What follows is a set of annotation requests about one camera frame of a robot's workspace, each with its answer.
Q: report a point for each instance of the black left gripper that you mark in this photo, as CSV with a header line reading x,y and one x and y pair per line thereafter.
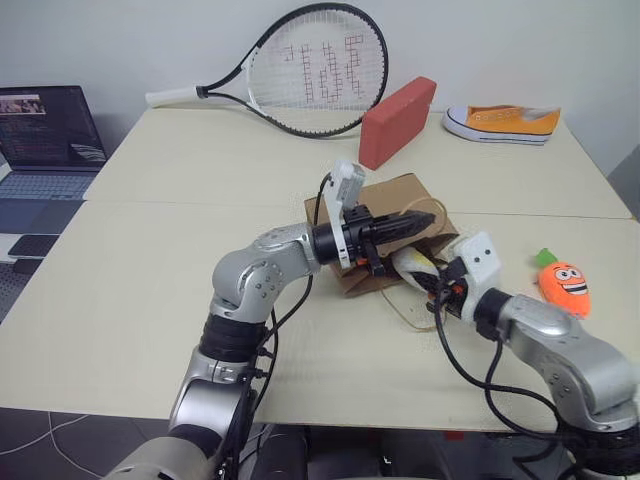
x,y
359,232

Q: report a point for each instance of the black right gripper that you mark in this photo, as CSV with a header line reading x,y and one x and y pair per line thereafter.
x,y
450,297

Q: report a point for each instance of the white yellow black plush toy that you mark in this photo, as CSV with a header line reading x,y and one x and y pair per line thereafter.
x,y
407,265

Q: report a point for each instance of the brown paper bag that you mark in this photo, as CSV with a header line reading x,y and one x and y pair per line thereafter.
x,y
395,197

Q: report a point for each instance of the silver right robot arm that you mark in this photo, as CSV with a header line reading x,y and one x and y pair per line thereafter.
x,y
560,345

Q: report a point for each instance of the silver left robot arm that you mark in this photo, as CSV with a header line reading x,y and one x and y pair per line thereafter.
x,y
260,280

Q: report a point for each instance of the orange carrot plush toy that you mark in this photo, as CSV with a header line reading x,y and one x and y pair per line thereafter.
x,y
565,287

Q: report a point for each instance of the red brick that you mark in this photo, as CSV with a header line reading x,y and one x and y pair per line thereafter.
x,y
395,125

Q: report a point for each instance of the orange canvas sneaker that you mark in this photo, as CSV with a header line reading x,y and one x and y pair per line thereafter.
x,y
505,125

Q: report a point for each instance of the black white tennis racket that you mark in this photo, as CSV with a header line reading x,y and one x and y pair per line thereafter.
x,y
320,75

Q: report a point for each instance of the open laptop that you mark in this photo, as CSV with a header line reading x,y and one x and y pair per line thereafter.
x,y
45,150

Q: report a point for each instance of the black smartphone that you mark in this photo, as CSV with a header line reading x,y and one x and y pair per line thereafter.
x,y
32,246

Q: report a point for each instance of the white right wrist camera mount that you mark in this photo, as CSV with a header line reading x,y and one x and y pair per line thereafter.
x,y
480,260

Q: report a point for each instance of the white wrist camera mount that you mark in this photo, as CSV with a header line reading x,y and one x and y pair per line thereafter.
x,y
480,260
346,184

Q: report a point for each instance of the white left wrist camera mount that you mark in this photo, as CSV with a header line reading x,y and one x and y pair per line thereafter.
x,y
346,184

